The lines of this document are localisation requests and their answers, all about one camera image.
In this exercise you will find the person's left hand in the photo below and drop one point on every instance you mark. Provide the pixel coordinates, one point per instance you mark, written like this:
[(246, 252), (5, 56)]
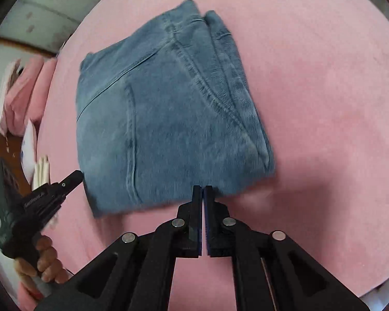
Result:
[(51, 260)]

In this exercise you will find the white pillow with blue print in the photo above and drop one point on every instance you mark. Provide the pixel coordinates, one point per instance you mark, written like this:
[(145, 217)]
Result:
[(29, 149)]

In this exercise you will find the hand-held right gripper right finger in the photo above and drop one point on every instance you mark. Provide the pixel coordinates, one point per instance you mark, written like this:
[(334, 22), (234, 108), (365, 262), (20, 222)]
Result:
[(210, 210)]

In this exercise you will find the cream folded cloth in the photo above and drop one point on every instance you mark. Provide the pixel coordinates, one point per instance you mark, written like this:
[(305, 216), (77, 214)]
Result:
[(41, 173)]

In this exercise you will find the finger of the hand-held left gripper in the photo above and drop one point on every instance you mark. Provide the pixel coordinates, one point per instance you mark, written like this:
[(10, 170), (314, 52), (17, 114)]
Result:
[(73, 178)]

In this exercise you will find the pink folded blanket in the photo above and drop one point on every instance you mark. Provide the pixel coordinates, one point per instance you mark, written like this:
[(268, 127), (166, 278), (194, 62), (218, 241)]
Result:
[(22, 94)]

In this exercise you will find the wooden bed headboard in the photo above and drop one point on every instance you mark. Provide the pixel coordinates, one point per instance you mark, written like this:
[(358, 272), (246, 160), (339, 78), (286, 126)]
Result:
[(13, 149)]

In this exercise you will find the white lace pillow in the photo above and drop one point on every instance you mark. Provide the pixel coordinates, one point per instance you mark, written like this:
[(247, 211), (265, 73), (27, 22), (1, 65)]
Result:
[(5, 97)]

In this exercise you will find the blue denim jacket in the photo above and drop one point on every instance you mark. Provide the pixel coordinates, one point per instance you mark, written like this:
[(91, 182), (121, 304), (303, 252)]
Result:
[(168, 110)]

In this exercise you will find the pink bed sheet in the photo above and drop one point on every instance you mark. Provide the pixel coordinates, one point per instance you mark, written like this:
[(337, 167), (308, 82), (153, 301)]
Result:
[(311, 103)]

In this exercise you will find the pink pillow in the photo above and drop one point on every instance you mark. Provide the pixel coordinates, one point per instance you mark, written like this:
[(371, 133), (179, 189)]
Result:
[(43, 87)]

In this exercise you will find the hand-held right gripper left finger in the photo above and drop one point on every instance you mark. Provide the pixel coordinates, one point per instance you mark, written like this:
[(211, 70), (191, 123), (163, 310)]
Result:
[(194, 207)]

